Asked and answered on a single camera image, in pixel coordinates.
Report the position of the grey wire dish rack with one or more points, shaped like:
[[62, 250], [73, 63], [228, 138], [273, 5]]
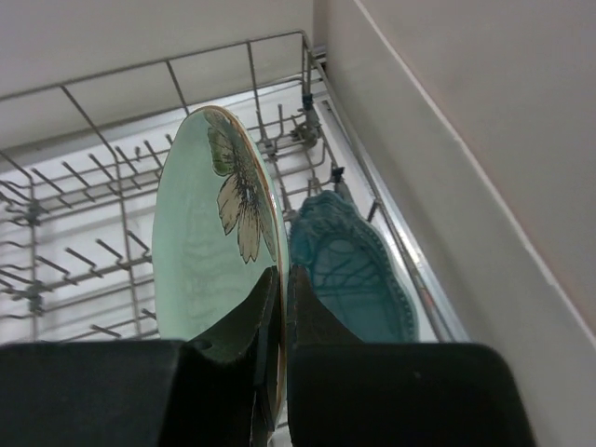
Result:
[[143, 201]]

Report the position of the mint green flower plate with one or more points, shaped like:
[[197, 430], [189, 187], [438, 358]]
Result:
[[220, 252]]

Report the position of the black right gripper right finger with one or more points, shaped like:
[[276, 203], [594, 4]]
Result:
[[344, 392]]

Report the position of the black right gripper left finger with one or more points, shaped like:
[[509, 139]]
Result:
[[217, 389]]

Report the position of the teal scalloped plate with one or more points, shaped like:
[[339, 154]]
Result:
[[350, 270]]

